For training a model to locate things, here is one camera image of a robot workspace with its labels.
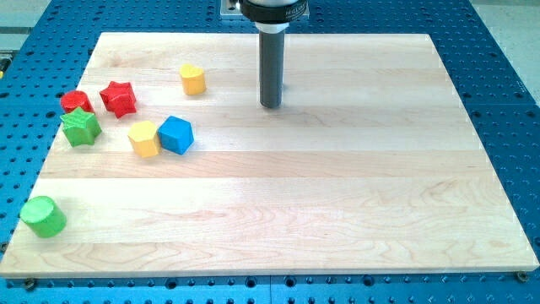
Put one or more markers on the green cylinder block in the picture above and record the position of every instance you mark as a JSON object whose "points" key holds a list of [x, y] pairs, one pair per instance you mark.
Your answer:
{"points": [[43, 216]]}

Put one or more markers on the left board clamp screw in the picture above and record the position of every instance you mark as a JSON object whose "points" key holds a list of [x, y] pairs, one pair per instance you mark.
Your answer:
{"points": [[29, 284]]}

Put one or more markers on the black robot arm flange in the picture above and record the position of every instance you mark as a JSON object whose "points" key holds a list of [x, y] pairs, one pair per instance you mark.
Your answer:
{"points": [[277, 13]]}

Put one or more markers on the yellow heart block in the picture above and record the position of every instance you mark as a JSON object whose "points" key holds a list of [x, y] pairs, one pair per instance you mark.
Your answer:
{"points": [[193, 79]]}

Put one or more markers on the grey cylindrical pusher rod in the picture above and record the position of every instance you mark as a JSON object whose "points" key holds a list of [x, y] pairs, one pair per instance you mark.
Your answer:
{"points": [[271, 63]]}

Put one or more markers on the red cylinder block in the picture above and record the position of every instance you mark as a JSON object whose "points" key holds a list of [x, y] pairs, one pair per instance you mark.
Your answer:
{"points": [[74, 99]]}

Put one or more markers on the right board clamp screw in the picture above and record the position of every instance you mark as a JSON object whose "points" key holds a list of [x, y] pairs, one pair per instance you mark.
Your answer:
{"points": [[522, 276]]}

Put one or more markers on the green star block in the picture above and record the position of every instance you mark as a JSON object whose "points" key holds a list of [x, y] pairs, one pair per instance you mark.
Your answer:
{"points": [[80, 127]]}

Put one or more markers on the board clamp screw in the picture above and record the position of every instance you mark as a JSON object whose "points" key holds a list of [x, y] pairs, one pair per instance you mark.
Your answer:
{"points": [[29, 284], [522, 276]]}

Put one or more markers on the blue cube block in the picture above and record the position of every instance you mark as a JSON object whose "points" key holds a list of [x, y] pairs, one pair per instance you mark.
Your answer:
{"points": [[176, 135]]}

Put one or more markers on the red star block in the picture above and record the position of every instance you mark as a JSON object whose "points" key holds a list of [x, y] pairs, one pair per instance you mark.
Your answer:
{"points": [[119, 98]]}

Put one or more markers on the yellow hexagon block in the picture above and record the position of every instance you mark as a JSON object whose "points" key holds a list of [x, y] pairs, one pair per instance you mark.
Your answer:
{"points": [[144, 139]]}

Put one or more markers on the light wooden board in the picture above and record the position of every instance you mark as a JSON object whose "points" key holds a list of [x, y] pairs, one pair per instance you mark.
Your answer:
{"points": [[371, 165]]}

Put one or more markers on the silver mounting plate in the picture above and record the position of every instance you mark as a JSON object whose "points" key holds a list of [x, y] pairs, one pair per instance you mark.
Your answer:
{"points": [[230, 9]]}

